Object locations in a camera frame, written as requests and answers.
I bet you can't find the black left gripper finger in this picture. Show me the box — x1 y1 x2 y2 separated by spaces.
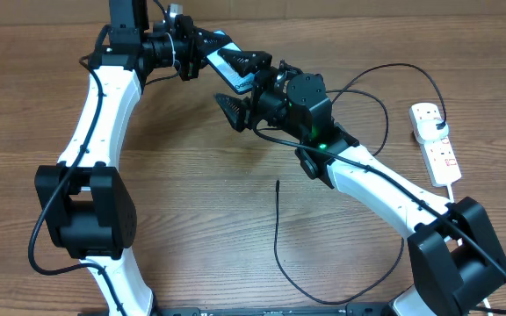
195 28 232 61
218 48 272 75

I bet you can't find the blue Galaxy smartphone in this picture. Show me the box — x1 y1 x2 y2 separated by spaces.
206 48 254 95

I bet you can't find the black charger cable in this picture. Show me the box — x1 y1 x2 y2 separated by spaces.
272 62 450 306

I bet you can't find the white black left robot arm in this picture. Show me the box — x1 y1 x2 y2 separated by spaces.
35 0 271 315

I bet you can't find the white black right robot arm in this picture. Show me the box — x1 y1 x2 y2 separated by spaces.
214 57 506 315

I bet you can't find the white charger plug adapter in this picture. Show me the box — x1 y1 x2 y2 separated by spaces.
415 119 450 144

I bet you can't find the white power strip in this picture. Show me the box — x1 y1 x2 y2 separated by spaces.
408 103 462 187

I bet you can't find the brown cardboard backdrop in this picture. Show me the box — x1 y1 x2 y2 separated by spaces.
0 0 506 25

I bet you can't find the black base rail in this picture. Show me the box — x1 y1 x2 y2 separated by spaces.
151 302 395 316

